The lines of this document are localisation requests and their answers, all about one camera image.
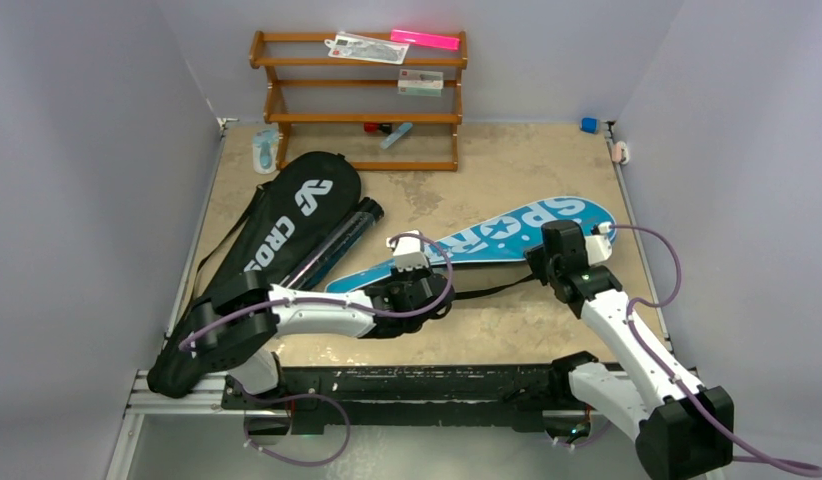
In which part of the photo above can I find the blue racket bag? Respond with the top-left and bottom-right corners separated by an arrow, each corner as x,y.
326,196 -> 614,300

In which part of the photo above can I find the black shuttlecock tube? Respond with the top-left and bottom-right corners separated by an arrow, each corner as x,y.
278,197 -> 384,290

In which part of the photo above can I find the black Crossway racket bag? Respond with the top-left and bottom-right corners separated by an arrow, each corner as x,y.
147,151 -> 362,398

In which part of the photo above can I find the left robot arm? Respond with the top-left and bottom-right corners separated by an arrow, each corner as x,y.
178,268 -> 456,409

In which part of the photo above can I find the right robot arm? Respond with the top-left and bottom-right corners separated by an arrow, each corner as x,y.
526,220 -> 734,479

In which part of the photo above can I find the small pink white object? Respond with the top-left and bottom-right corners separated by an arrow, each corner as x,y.
611,141 -> 630,165

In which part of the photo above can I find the small blue cube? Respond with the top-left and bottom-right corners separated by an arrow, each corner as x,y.
579,117 -> 599,134

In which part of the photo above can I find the light blue strip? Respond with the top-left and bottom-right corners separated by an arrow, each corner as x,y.
379,122 -> 414,150

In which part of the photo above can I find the red black small object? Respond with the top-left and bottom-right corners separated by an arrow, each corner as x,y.
363,122 -> 394,135

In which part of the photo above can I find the light blue packaged item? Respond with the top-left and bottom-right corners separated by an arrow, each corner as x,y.
252,127 -> 280,175

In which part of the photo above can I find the white green box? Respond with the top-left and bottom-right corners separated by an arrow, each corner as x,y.
397,69 -> 445,97

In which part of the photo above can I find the wooden shelf rack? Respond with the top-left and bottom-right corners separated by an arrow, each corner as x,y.
248,30 -> 469,171

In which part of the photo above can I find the pink bar on shelf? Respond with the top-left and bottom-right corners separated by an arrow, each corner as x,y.
390,29 -> 461,51

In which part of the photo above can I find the white blister package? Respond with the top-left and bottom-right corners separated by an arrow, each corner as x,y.
323,32 -> 410,65

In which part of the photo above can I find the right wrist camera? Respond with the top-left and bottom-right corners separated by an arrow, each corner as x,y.
584,222 -> 613,266

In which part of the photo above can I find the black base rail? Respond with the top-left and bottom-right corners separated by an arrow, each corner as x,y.
126,357 -> 708,439

